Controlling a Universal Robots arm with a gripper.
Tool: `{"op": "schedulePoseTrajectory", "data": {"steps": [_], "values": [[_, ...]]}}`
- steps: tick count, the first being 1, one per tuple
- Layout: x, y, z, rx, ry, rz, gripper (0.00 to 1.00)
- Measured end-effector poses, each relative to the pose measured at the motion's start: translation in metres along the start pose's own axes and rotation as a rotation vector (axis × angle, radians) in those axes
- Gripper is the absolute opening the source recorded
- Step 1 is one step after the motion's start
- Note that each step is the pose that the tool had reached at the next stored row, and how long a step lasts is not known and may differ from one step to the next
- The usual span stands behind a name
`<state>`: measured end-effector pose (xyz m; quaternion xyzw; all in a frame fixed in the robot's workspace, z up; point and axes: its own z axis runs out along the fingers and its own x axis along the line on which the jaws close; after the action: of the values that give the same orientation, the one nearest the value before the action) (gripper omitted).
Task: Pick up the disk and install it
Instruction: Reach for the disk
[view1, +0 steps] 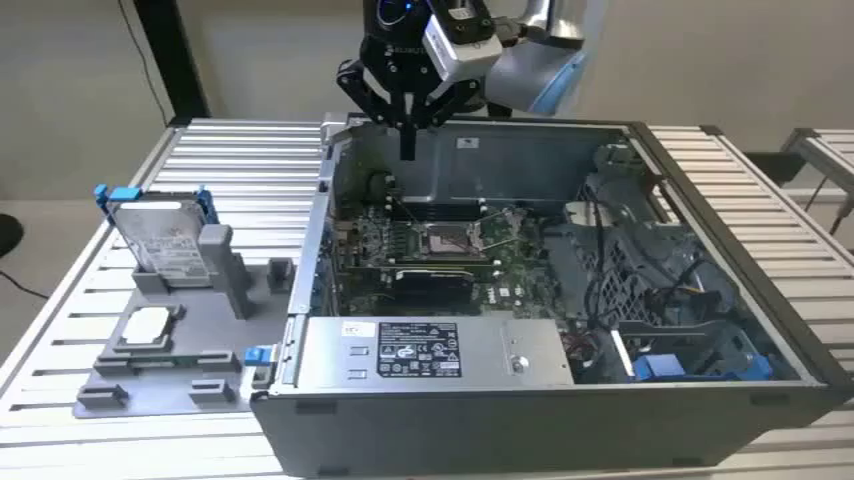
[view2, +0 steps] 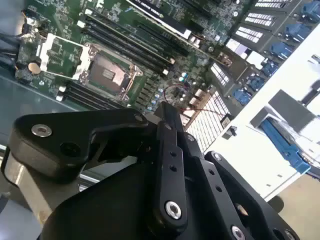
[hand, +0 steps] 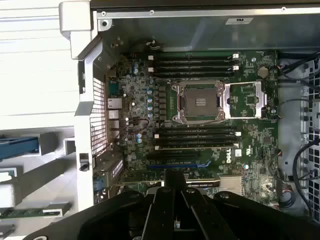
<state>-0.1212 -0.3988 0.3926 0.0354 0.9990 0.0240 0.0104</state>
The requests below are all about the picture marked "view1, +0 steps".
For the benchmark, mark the black round floor base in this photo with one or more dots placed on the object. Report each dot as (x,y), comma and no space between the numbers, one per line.
(8,235)

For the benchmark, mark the CPU socket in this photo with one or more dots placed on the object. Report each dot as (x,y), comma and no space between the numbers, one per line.
(447,242)

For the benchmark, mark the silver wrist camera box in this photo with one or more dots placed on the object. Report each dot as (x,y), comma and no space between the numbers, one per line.
(467,50)

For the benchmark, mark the white case sticker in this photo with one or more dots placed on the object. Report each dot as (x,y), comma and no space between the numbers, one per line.
(467,143)

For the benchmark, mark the open grey PC case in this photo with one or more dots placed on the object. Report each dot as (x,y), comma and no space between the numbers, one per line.
(467,435)

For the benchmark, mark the hard disk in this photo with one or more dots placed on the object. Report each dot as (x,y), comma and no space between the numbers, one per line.
(162,235)

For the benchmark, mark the black RAM slot bank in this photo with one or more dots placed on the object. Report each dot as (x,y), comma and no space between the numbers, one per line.
(440,207)

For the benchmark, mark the thin metal locking lever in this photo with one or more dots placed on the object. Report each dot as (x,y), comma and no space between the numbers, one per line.
(407,210)

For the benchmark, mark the dark box between tables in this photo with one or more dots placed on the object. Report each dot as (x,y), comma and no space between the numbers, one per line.
(774,167)

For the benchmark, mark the grey power supply unit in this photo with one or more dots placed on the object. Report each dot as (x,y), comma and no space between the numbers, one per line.
(320,350)

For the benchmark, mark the blue carrier in bay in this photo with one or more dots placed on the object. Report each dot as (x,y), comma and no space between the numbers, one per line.
(656,367)

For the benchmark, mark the green motherboard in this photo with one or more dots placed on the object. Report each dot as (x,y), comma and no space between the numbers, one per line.
(527,260)

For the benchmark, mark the neighbouring metal slat table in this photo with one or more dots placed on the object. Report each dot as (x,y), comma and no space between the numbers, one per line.
(827,145)

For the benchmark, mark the silver CPU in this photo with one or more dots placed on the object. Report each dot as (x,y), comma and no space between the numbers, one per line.
(146,325)

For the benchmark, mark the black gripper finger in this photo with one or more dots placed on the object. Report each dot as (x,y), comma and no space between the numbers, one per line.
(363,90)
(453,102)

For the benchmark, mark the black graphics card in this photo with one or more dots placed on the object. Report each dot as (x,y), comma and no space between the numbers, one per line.
(429,287)

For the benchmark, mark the blue case latch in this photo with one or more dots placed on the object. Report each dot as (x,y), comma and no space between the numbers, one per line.
(256,356)

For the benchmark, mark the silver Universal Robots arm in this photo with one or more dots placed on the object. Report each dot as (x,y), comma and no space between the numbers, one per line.
(520,75)

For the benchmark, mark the black upright post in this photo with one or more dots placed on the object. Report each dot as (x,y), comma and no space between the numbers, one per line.
(173,60)

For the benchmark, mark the green RAM stick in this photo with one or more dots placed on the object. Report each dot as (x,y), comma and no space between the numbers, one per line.
(193,360)

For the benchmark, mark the grey parts rack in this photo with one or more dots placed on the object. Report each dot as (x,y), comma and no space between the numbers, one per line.
(200,325)

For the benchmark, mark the grey metal disk bay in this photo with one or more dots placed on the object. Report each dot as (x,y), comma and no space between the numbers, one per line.
(640,260)

